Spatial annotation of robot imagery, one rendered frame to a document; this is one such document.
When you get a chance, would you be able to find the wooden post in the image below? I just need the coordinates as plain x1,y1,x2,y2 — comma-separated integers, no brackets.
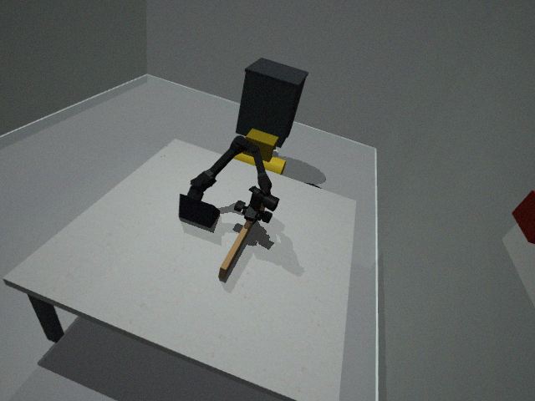
260,188,266,211

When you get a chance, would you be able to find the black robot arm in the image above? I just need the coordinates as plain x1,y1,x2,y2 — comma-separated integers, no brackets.
187,135,279,221

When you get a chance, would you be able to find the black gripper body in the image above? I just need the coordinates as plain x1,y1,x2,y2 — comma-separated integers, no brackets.
234,200,273,223

